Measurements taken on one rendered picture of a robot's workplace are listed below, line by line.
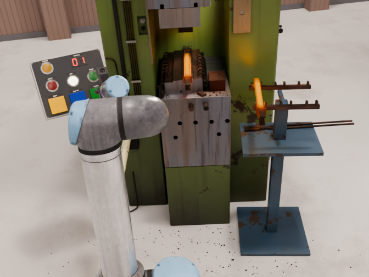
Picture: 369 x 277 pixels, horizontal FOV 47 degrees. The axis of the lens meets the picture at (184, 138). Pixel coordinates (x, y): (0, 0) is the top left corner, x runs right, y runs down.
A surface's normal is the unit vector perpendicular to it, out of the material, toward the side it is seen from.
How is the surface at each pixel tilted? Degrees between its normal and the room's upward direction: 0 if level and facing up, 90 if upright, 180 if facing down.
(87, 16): 90
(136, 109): 45
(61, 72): 60
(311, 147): 0
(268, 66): 90
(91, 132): 81
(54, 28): 90
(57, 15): 90
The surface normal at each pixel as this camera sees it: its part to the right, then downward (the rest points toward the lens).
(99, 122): 0.06, 0.15
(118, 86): 0.33, -0.10
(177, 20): 0.00, 0.55
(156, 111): 0.76, -0.21
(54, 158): -0.05, -0.84
